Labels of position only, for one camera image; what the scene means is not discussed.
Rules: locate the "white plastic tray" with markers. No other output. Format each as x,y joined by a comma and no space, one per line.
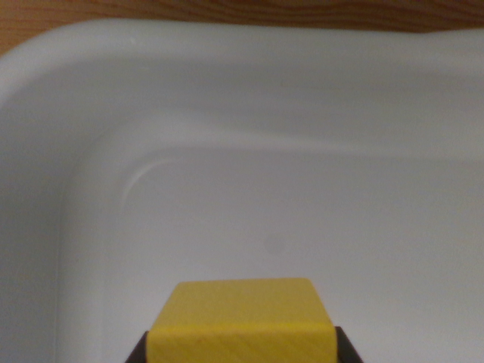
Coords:
264,170

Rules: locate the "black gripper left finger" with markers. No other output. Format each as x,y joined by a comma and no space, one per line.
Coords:
138,351

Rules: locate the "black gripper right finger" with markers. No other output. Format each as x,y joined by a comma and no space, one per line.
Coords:
346,349

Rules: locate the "yellow wooden cube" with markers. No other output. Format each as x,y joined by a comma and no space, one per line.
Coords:
242,325

